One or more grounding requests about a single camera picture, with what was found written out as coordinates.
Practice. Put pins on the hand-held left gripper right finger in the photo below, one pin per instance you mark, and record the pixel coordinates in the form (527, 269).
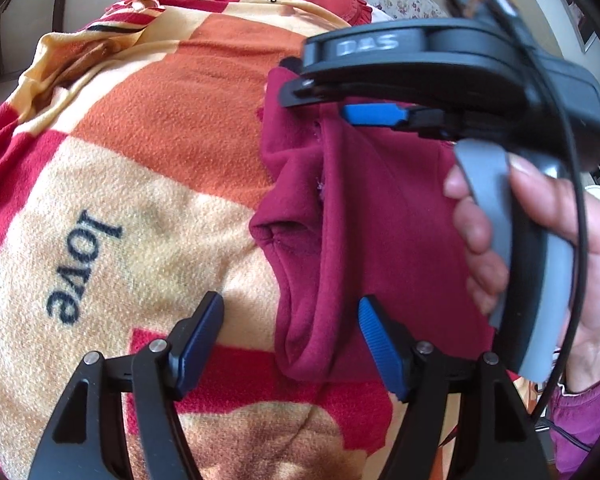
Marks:
(380, 345)

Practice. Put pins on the wall picture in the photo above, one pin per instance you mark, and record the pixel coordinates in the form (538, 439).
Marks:
(582, 25)

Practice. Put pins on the dark wooden furniture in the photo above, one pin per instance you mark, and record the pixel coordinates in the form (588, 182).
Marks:
(10, 35)

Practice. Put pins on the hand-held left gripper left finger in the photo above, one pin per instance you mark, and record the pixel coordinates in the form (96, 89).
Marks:
(200, 345)

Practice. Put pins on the person's right forearm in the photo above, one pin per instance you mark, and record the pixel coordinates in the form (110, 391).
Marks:
(585, 425)

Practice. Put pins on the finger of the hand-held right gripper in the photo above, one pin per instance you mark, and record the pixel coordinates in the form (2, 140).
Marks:
(375, 114)
(305, 92)

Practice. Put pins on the printed orange red blanket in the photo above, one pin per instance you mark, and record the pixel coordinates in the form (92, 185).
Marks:
(155, 135)

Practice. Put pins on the maroon small garment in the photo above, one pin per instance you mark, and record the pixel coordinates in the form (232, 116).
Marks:
(380, 210)

